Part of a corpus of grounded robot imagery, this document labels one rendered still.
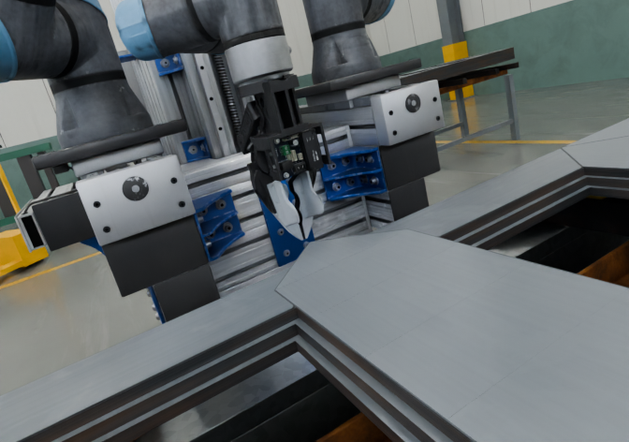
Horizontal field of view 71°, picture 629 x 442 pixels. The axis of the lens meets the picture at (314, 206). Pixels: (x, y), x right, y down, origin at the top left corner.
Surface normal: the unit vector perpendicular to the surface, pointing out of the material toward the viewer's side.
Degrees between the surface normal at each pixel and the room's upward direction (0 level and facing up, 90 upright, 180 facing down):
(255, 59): 90
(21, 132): 90
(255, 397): 0
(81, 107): 72
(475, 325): 0
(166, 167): 90
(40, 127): 90
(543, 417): 0
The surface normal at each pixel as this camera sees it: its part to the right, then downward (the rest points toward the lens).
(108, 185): 0.46, 0.13
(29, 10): 0.82, 0.47
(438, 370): -0.24, -0.94
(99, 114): 0.29, -0.14
